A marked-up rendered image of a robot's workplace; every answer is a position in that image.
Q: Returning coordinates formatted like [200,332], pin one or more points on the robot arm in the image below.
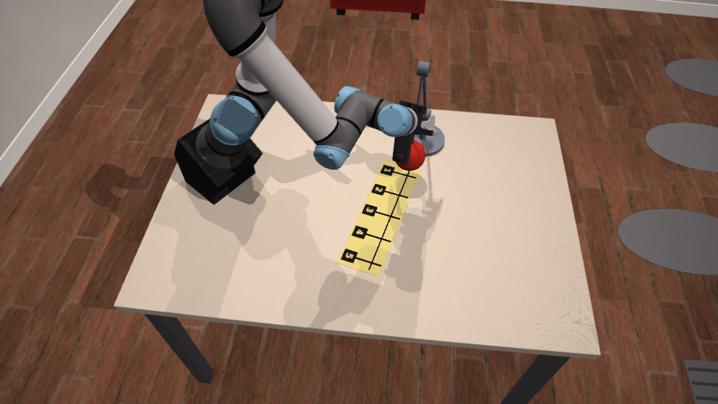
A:
[269,76]

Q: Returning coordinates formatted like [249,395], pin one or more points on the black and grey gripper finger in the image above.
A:
[430,126]

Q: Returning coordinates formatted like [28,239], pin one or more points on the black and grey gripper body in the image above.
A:
[419,110]

